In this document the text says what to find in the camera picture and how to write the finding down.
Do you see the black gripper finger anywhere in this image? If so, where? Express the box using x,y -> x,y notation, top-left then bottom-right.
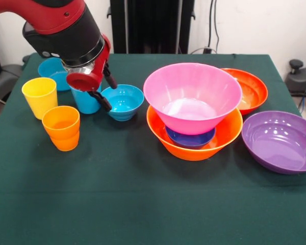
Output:
103,63 -> 118,90
88,90 -> 113,112

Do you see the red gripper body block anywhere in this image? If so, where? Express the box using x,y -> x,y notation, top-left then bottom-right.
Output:
66,34 -> 112,92

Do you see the light blue ribbed bowl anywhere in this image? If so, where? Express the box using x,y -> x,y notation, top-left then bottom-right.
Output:
101,84 -> 145,122

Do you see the large pink bowl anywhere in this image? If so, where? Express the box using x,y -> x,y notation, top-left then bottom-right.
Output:
143,62 -> 243,136

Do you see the small dark blue bowl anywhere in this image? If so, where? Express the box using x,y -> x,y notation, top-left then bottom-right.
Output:
165,126 -> 217,150

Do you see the red bowl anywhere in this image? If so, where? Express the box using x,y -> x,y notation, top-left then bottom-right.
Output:
220,68 -> 268,116

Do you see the light blue cup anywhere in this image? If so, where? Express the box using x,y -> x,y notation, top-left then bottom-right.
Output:
70,81 -> 103,115

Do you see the light blue shallow bowl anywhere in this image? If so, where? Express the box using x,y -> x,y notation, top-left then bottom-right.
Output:
38,57 -> 72,92

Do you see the yellow cup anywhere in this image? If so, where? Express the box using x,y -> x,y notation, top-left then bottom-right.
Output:
21,77 -> 59,120

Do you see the orange cup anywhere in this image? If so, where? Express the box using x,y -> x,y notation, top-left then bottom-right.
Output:
41,105 -> 81,152

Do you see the black office chair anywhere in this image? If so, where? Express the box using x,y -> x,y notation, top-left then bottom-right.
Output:
0,33 -> 31,105

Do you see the dark green tablecloth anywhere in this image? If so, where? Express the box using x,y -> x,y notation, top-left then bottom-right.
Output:
0,52 -> 306,245

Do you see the large orange bowl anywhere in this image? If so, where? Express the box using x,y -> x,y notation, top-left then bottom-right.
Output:
146,105 -> 243,162

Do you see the purple bowl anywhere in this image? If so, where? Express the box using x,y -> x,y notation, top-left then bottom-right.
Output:
241,110 -> 306,175

